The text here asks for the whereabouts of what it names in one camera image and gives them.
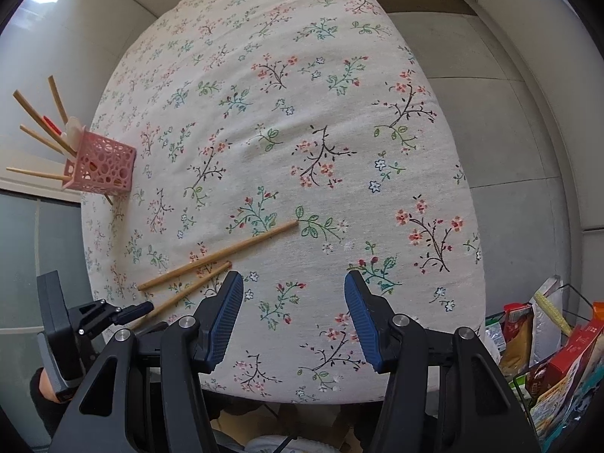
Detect long curved wooden chopstick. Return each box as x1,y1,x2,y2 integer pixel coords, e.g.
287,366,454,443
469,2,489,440
5,167,73,183

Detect wire basket of groceries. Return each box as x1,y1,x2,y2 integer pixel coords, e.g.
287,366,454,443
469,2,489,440
485,275,603,452

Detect floral tablecloth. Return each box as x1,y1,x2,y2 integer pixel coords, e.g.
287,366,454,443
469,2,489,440
82,0,485,404

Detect white rice paddle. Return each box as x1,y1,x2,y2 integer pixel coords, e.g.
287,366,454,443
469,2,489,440
63,117,85,154

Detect person's hand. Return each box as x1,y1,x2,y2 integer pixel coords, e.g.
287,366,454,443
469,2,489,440
30,367,66,406

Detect red long plastic spoon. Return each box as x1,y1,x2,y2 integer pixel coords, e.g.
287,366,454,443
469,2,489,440
43,116,62,136

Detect pink perforated utensil basket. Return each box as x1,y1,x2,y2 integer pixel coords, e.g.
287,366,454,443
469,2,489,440
62,130,136,195

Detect frosted glass sliding door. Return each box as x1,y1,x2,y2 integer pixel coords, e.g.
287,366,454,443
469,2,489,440
1,192,91,447

